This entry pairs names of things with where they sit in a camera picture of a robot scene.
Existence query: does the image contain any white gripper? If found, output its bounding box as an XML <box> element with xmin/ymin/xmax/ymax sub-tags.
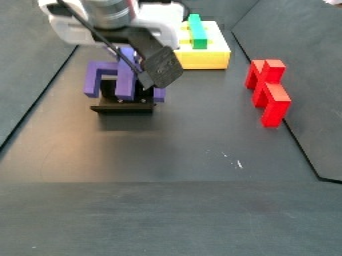
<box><xmin>38</xmin><ymin>0</ymin><xmax>187</xmax><ymax>49</ymax></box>

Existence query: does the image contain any green rectangular bar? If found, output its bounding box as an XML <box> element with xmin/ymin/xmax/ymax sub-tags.
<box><xmin>187</xmin><ymin>14</ymin><xmax>209</xmax><ymax>49</ymax></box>

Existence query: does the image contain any purple interlocking block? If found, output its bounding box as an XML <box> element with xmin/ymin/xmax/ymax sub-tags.
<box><xmin>83</xmin><ymin>59</ymin><xmax>166</xmax><ymax>103</ymax></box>

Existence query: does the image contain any yellow slotted board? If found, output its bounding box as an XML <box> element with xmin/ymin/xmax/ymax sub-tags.
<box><xmin>175</xmin><ymin>21</ymin><xmax>231</xmax><ymax>70</ymax></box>

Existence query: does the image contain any black angle bracket fixture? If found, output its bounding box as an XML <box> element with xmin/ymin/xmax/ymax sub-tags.
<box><xmin>90</xmin><ymin>80</ymin><xmax>155</xmax><ymax>114</ymax></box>

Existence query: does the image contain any black camera cable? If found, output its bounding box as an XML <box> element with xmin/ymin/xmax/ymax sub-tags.
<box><xmin>55</xmin><ymin>0</ymin><xmax>155</xmax><ymax>90</ymax></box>

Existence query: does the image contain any red interlocking block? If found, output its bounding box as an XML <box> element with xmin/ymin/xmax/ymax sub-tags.
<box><xmin>245</xmin><ymin>59</ymin><xmax>291</xmax><ymax>128</ymax></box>

